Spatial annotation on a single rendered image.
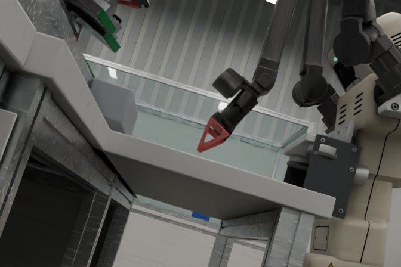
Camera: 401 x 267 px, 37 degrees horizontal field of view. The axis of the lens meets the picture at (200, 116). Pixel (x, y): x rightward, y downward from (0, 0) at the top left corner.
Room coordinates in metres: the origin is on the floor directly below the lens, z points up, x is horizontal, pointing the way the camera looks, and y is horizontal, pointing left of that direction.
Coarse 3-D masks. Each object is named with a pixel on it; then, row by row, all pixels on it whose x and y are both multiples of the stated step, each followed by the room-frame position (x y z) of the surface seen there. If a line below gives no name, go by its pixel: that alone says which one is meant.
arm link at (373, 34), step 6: (366, 24) 1.17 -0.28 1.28; (366, 30) 1.15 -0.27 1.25; (372, 30) 1.16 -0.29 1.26; (372, 36) 1.15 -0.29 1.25; (378, 36) 1.17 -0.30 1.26; (384, 36) 1.16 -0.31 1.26; (372, 42) 1.14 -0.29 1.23; (378, 42) 1.13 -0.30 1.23; (384, 42) 1.15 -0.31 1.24; (390, 42) 1.16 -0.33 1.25; (372, 48) 1.15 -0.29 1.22; (378, 48) 1.14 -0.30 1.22; (384, 48) 1.13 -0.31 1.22; (390, 48) 1.15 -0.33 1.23; (372, 54) 1.15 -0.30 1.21; (378, 54) 1.15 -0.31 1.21; (366, 60) 1.17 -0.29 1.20; (372, 60) 1.16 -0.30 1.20
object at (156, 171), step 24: (120, 144) 0.79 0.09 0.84; (144, 144) 0.79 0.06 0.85; (120, 168) 0.98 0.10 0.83; (144, 168) 0.86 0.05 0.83; (168, 168) 0.79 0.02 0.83; (192, 168) 0.79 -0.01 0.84; (216, 168) 0.79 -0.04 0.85; (144, 192) 1.45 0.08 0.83; (168, 192) 1.20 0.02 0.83; (192, 192) 1.03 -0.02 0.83; (216, 192) 0.89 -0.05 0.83; (240, 192) 0.79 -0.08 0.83; (264, 192) 0.79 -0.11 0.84; (288, 192) 0.79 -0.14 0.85; (312, 192) 0.79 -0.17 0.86; (216, 216) 1.58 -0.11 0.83; (240, 216) 1.29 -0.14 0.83
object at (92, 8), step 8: (72, 0) 1.44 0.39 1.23; (80, 0) 1.37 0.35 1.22; (88, 0) 1.37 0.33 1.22; (80, 8) 1.46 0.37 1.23; (88, 8) 1.37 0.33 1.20; (96, 8) 1.36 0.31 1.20; (88, 16) 1.47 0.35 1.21; (96, 16) 1.37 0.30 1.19; (104, 16) 1.39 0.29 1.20; (104, 24) 1.42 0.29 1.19; (112, 24) 1.45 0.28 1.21; (112, 32) 1.48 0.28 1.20
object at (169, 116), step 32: (96, 64) 5.03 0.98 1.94; (160, 96) 5.03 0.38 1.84; (192, 96) 5.03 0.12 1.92; (160, 128) 5.03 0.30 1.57; (192, 128) 5.03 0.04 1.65; (256, 128) 5.04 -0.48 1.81; (288, 128) 5.04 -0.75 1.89; (224, 160) 5.04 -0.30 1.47; (256, 160) 5.04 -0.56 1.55; (288, 160) 5.04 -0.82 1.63
